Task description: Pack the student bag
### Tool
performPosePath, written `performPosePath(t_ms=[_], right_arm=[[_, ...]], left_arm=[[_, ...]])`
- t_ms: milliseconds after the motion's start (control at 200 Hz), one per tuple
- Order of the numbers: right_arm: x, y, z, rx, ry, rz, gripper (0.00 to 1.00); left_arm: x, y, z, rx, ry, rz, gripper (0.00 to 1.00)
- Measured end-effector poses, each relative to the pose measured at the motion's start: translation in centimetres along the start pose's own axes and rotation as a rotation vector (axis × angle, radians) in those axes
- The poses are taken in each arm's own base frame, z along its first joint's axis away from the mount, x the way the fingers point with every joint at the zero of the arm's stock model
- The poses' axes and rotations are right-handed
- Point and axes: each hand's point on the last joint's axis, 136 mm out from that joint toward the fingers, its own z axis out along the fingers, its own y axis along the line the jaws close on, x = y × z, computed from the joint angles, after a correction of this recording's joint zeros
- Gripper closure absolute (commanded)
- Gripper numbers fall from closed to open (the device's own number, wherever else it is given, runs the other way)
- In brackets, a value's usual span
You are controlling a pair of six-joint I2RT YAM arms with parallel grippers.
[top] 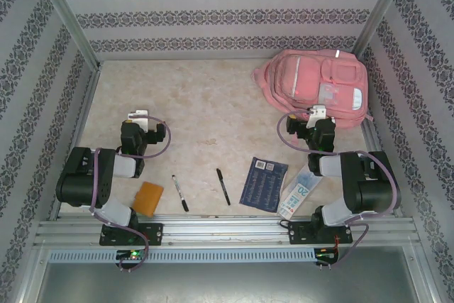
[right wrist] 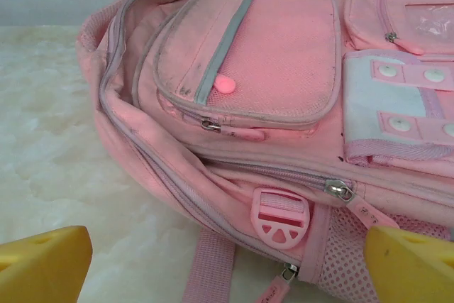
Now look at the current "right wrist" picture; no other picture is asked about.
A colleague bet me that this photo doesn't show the pink student backpack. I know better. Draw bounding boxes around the pink student backpack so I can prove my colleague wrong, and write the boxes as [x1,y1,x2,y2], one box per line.
[76,0,454,303]

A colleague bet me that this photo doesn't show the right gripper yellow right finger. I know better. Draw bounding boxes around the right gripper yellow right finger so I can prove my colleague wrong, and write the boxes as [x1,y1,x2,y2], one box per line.
[365,225,454,303]

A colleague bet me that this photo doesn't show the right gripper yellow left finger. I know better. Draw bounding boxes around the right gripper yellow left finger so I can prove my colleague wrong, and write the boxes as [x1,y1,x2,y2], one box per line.
[0,225,94,303]

